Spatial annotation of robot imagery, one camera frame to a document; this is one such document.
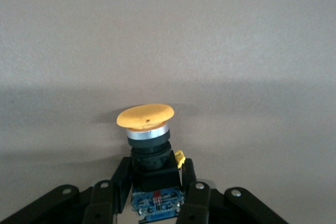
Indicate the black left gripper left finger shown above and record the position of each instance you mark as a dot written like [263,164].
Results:
[99,203]

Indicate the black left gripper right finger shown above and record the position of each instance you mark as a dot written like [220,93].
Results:
[197,203]

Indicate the brown table mat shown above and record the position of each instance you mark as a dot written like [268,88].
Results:
[168,24]

